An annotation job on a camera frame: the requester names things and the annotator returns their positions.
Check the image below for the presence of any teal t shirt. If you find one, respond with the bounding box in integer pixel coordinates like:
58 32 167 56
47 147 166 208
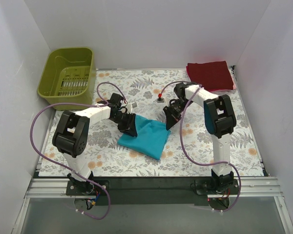
117 115 171 160

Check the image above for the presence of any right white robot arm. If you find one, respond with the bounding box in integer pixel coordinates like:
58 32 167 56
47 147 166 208
157 81 236 194

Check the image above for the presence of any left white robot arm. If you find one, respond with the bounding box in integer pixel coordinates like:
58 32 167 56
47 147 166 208
52 93 138 195

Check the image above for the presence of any floral patterned table mat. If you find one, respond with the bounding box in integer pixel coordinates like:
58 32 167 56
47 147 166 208
39 69 266 177

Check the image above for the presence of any dark red folded t shirt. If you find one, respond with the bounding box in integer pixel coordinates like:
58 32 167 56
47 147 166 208
186 61 230 92

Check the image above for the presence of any pink folded t shirt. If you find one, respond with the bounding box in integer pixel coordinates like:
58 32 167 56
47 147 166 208
218 73 237 92

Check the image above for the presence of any olive green plastic basket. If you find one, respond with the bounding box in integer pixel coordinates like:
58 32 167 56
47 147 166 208
37 47 96 111

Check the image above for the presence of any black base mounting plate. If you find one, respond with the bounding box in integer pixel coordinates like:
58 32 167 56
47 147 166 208
65 176 241 207

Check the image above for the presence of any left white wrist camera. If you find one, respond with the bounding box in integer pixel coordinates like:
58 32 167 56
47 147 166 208
126 102 137 113

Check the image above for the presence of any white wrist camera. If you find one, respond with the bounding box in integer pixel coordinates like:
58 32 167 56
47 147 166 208
126 102 137 113
156 93 166 103

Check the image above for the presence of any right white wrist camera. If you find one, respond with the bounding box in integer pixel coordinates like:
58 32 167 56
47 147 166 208
156 93 166 103

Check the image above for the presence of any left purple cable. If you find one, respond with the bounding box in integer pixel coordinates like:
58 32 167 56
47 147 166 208
29 82 127 220

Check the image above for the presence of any purple cable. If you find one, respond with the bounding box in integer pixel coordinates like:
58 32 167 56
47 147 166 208
29 82 127 220
158 80 242 213

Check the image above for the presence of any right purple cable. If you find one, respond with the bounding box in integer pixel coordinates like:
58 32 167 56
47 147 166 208
158 80 242 213

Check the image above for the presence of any aluminium frame rail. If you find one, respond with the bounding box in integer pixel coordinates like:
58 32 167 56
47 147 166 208
25 177 68 198

